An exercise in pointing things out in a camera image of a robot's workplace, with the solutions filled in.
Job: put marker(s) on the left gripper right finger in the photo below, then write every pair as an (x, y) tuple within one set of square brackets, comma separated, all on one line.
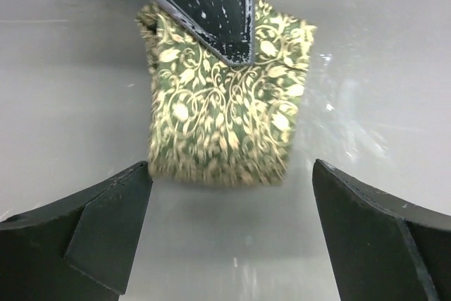
[(381, 247)]

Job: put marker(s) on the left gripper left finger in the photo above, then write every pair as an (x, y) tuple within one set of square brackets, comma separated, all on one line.
[(80, 247)]

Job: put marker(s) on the olive green patterned tie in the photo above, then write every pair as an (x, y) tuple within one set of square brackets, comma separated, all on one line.
[(220, 125)]

